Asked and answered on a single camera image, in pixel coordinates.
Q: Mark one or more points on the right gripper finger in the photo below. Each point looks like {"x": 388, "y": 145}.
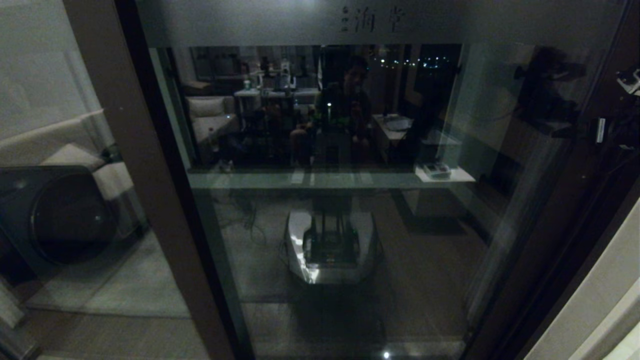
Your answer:
{"x": 575, "y": 132}

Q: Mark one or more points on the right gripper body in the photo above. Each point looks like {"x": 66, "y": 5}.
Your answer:
{"x": 620, "y": 130}

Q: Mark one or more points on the sliding glass door brown frame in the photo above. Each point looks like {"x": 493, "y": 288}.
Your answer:
{"x": 540, "y": 225}

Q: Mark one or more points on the grey rug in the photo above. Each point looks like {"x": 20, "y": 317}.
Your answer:
{"x": 110, "y": 280}

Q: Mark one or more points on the long brown stone sill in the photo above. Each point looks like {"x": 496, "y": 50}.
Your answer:
{"x": 350, "y": 170}

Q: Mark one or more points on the fixed glass panel brown frame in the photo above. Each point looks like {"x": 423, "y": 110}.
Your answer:
{"x": 172, "y": 225}

